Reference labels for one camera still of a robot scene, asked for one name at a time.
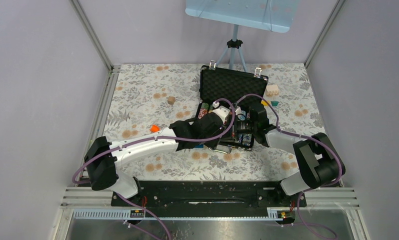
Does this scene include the beige lego brick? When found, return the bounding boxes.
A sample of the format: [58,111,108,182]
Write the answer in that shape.
[265,84,280,97]

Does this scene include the floral table cloth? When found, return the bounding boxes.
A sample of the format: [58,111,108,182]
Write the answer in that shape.
[103,63,325,181]

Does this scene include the black poker case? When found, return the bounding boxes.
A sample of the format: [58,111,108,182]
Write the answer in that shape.
[197,65,269,154]

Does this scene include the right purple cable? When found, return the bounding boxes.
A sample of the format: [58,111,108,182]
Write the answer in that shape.
[235,93,343,240]

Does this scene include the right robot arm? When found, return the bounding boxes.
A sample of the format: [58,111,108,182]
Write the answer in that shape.
[235,103,346,206]

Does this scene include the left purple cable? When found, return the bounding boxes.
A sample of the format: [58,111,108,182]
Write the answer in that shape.
[71,98,236,240]

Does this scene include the green small block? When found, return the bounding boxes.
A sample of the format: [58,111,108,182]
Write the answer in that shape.
[270,100,280,107]

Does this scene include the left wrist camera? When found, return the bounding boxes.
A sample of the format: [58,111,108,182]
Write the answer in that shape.
[212,102,231,123]

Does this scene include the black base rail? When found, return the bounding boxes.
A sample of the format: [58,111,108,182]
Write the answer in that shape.
[129,180,312,218]

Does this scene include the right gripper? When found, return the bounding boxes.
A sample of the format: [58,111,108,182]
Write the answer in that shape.
[219,114,257,143]

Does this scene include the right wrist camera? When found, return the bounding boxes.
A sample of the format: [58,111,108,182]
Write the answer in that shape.
[235,106,247,121]

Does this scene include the blue tripod stand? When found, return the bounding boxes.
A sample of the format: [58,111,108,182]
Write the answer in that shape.
[215,24,248,72]

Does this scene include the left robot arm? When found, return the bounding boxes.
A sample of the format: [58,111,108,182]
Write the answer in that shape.
[83,107,230,206]

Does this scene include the orange curved block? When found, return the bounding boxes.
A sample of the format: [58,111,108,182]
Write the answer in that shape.
[149,125,161,133]

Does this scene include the brown wooden cube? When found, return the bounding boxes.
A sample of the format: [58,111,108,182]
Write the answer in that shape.
[167,96,176,105]

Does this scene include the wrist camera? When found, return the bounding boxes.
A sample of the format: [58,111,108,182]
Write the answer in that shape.
[212,102,231,123]
[235,106,247,121]

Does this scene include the light blue perforated board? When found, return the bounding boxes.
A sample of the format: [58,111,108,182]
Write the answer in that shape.
[185,0,300,33]

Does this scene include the purple cable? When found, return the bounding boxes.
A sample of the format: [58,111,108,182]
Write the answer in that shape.
[71,98,236,240]
[235,93,343,240]

